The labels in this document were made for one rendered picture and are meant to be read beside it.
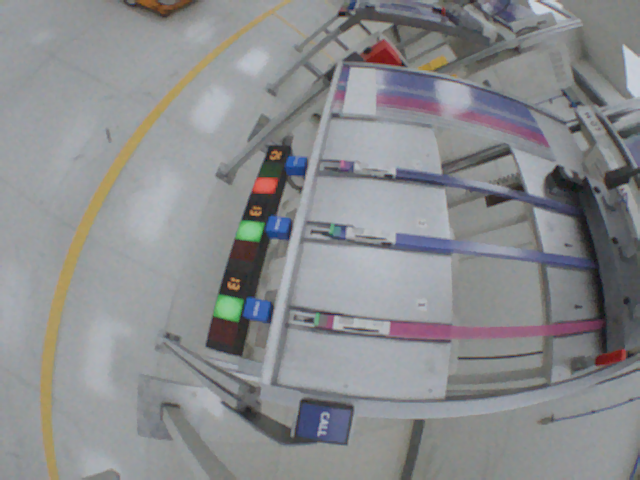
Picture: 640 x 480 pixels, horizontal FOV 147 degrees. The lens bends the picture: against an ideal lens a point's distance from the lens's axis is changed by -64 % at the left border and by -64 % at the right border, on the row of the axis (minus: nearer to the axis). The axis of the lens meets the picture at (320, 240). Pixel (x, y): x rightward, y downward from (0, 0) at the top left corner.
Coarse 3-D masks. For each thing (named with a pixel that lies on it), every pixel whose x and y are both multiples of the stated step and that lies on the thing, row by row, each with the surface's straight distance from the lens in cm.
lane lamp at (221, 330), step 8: (216, 320) 34; (224, 320) 33; (216, 328) 34; (224, 328) 33; (232, 328) 33; (208, 336) 34; (216, 336) 33; (224, 336) 33; (232, 336) 33; (232, 344) 32
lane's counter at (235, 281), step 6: (228, 270) 35; (228, 276) 35; (234, 276) 34; (240, 276) 34; (246, 276) 34; (228, 282) 34; (234, 282) 34; (240, 282) 34; (222, 288) 34; (228, 288) 34; (234, 288) 34; (240, 288) 33; (240, 294) 33
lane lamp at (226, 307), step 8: (224, 296) 34; (216, 304) 34; (224, 304) 34; (232, 304) 33; (240, 304) 33; (216, 312) 34; (224, 312) 33; (232, 312) 33; (240, 312) 33; (232, 320) 33
